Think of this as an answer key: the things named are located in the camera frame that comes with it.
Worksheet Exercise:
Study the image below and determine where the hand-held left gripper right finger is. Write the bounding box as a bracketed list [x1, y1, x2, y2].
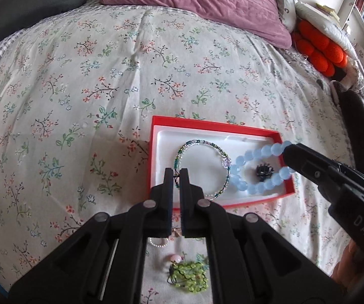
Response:
[179, 168, 344, 304]

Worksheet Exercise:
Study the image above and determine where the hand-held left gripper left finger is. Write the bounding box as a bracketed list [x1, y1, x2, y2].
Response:
[9, 168, 174, 304]

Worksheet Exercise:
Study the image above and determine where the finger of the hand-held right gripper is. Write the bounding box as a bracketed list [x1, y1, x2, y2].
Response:
[283, 143, 349, 198]

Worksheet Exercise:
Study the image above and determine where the red jewelry box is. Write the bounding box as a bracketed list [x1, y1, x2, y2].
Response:
[144, 116, 296, 209]

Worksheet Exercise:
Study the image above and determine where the green clear seed-bead bracelet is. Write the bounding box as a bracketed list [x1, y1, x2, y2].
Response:
[173, 139, 233, 201]

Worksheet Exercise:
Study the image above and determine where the small pearl bead bracelet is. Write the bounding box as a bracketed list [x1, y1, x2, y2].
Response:
[147, 228, 181, 250]

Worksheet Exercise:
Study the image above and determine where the light blue bead bracelet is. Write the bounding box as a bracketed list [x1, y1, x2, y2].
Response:
[229, 141, 297, 195]

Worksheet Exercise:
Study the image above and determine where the pink pendant black cord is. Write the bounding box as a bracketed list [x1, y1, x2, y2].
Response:
[166, 253, 184, 286]

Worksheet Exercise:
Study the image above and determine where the green bead bracelet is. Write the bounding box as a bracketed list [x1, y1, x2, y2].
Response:
[171, 261, 209, 293]

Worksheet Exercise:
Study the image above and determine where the person's right hand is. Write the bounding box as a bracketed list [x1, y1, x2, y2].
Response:
[332, 240, 364, 296]

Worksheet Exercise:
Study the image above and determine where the black hair claw clip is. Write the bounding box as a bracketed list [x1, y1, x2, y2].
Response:
[255, 164, 273, 178]

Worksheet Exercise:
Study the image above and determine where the dark brown cloth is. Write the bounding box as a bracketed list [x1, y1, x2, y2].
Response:
[331, 81, 364, 197]

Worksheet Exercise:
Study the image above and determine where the floral bed sheet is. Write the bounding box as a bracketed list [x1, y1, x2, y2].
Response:
[0, 2, 364, 304]

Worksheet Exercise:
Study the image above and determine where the orange plush toy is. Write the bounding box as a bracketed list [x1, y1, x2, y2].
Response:
[293, 19, 349, 78]

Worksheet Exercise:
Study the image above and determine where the white quilted blanket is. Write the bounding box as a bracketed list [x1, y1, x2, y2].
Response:
[296, 2, 364, 97]

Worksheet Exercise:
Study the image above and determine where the stack of books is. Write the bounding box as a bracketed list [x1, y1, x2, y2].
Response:
[315, 3, 340, 23]

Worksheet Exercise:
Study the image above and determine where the white printed pillow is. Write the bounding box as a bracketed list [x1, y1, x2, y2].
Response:
[271, 0, 297, 33]

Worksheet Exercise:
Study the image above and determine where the pink pillow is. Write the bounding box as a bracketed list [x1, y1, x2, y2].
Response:
[101, 0, 292, 49]

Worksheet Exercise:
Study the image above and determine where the dark grey pillow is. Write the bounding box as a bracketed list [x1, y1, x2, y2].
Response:
[0, 0, 90, 49]

